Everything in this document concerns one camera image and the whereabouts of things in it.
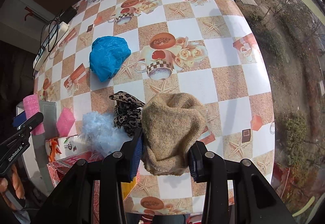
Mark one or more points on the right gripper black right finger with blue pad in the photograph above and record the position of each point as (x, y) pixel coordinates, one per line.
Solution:
(255, 199)

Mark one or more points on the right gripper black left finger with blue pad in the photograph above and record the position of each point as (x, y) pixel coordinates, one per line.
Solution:
(72, 199)

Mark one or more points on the light blue fluffy duster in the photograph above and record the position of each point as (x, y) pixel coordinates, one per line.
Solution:
(100, 132)

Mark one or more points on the beige knit sock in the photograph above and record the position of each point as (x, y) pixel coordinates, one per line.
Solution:
(171, 123)

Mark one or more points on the leopard print scrunchie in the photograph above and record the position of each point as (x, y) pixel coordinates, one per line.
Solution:
(128, 112)

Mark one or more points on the blue cloth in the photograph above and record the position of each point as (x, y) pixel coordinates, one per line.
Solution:
(107, 56)

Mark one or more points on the person's left hand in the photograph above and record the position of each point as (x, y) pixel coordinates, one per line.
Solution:
(17, 185)

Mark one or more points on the red patterned box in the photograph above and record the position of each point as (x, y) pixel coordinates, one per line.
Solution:
(58, 169)

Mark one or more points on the pink sponge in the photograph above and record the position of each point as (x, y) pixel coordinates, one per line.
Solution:
(65, 122)
(31, 107)

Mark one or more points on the grey fabric chair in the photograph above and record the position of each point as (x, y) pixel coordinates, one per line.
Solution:
(35, 157)

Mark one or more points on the white tissue pack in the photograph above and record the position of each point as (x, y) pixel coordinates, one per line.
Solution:
(61, 147)

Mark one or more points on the white power strip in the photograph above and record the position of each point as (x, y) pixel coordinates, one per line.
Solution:
(50, 36)

